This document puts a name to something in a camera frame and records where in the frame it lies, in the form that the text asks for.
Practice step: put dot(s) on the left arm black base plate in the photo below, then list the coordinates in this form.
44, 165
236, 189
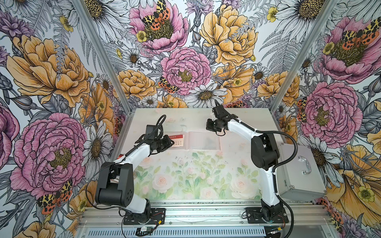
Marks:
156, 216

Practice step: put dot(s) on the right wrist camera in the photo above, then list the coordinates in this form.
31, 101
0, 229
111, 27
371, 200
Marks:
219, 111

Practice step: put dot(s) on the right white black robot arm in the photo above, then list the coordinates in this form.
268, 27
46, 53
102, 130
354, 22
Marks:
264, 155

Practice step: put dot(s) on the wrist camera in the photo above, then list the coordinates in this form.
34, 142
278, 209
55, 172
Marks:
154, 131
219, 111

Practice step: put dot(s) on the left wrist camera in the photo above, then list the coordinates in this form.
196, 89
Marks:
154, 131

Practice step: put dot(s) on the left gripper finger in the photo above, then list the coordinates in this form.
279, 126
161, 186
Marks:
162, 149
168, 142

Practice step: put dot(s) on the pink elephant photo album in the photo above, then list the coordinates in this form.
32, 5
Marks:
198, 141

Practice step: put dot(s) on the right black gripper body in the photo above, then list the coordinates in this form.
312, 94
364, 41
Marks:
216, 123

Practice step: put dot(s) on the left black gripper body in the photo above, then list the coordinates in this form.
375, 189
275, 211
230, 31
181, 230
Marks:
159, 143

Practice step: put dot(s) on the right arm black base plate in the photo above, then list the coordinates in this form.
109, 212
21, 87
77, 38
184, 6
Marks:
257, 215

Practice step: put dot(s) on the silver aluminium case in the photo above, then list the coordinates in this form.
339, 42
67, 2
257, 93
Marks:
300, 179

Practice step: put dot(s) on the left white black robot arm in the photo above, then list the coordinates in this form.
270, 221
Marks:
116, 186

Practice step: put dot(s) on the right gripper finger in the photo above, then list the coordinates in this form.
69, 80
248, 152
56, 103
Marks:
218, 130
210, 126

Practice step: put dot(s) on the red and pink card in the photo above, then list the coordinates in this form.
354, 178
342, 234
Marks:
178, 139

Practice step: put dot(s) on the aluminium front rail frame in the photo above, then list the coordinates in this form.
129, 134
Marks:
210, 219

